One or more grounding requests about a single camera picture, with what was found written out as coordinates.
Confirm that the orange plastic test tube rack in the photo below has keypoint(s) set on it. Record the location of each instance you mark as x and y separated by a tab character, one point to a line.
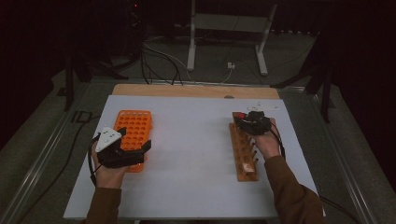
137	124

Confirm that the wooden test tube rack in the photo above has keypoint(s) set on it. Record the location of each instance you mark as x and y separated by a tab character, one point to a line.
241	149

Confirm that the white metal desk frame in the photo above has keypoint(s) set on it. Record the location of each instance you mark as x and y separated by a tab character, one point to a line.
230	23

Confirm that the white power plug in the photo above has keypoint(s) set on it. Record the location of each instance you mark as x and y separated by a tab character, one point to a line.
230	65

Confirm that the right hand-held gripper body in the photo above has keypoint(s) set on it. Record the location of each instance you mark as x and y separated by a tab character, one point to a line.
258	124

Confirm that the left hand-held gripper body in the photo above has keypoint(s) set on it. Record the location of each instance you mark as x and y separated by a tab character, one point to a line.
107	140

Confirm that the black metal stand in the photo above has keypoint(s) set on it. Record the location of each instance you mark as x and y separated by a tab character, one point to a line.
69	84
325	96

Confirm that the red-capped test tube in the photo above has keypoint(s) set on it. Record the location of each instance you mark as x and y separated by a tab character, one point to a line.
241	115

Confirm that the white table mat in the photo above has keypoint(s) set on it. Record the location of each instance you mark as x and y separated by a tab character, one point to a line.
193	140

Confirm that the person's right hand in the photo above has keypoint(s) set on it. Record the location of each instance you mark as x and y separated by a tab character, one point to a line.
269	146

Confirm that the metal floor rail frame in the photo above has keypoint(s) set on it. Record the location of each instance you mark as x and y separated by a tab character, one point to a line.
35	169

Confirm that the person's left hand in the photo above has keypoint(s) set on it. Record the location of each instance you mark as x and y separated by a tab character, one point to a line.
109	179

